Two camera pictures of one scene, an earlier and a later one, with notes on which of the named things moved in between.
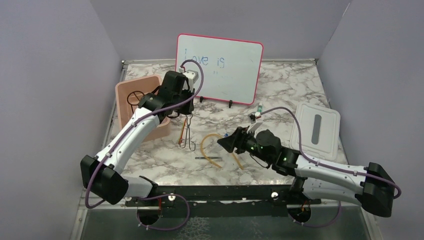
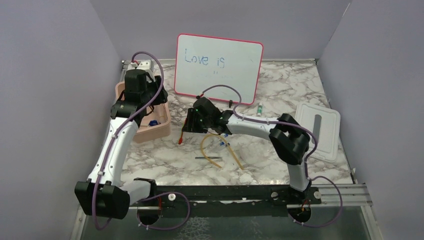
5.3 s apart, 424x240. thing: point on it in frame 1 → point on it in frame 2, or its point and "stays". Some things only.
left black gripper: (188, 110) → (156, 83)
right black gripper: (236, 139) → (190, 125)
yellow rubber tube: (218, 135) stays
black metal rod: (209, 157) stays
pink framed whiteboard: (230, 68) stays
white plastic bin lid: (319, 131) stays
